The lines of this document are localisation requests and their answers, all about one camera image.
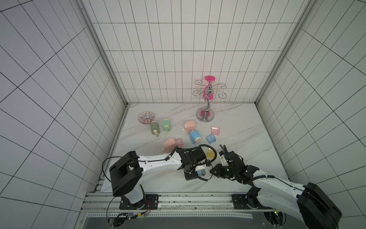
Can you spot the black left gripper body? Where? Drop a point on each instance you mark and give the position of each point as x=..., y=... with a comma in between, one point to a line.
x=189, y=173

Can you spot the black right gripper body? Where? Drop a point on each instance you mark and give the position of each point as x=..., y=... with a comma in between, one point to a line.
x=228, y=159

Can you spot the light green pencil sharpener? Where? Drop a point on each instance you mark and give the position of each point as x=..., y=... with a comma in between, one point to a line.
x=167, y=125

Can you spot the clear yellow tray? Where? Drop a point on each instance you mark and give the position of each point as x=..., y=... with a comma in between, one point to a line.
x=210, y=154

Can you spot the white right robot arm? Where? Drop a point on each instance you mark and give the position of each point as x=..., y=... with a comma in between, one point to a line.
x=308, y=203

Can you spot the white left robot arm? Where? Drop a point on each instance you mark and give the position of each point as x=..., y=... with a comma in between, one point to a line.
x=125, y=174

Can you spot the clear blue tray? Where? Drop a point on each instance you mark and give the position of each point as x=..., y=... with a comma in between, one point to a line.
x=211, y=138

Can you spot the chrome jewelry stand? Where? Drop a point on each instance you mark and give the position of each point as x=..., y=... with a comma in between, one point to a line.
x=206, y=114

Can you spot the patterned ceramic bowl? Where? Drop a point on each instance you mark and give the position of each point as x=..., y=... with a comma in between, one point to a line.
x=146, y=117

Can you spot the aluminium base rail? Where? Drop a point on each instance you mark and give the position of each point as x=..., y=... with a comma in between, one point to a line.
x=170, y=202

